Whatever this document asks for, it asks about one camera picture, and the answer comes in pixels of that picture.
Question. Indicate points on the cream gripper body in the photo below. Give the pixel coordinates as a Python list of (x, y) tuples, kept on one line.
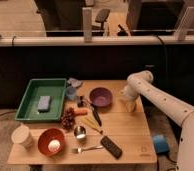
[(130, 105)]

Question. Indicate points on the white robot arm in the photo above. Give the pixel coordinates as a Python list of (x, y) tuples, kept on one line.
[(179, 111)]

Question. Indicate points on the small metal cup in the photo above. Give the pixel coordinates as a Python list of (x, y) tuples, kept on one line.
[(80, 132)]

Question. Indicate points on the blue plastic cup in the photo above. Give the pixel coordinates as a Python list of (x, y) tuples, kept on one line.
[(71, 93)]

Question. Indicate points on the white paper cup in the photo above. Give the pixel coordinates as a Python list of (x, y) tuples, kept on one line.
[(22, 136)]

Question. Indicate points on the purple bowl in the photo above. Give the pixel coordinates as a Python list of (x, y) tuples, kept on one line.
[(100, 97)]

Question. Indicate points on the black marker pen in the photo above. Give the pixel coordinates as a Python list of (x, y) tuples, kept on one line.
[(96, 116)]

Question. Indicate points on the black remote control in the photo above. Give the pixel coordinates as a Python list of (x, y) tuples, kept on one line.
[(111, 147)]

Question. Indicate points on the yellow banana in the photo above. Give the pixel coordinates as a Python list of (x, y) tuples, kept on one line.
[(92, 125)]

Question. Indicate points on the blue device on floor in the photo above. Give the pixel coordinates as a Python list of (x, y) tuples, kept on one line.
[(160, 144)]

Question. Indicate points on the small dark bottle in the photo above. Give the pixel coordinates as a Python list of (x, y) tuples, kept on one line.
[(80, 101)]

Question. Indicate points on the orange carrot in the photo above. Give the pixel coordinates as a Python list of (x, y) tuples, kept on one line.
[(78, 112)]

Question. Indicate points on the bunch of dark grapes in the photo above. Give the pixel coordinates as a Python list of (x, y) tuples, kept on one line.
[(67, 119)]

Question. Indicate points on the silver fork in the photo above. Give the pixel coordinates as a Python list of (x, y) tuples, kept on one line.
[(80, 149)]

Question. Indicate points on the red bowl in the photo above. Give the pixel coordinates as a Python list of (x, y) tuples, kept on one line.
[(46, 137)]

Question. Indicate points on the white egg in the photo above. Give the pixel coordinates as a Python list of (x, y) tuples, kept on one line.
[(54, 145)]

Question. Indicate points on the grey blue sponge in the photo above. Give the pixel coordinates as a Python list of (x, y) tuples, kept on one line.
[(44, 103)]

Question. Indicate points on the black office chair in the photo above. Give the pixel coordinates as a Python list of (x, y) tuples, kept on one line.
[(101, 18)]

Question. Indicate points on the green plastic tray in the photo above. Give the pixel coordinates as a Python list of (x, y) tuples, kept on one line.
[(28, 108)]

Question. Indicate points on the white rail post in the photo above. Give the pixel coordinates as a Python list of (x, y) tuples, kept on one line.
[(184, 24), (87, 24)]

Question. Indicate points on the white right rail post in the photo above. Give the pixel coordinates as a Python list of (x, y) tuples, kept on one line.
[(184, 24)]

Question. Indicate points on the white horizontal rail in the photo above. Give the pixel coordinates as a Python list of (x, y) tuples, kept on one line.
[(95, 41)]

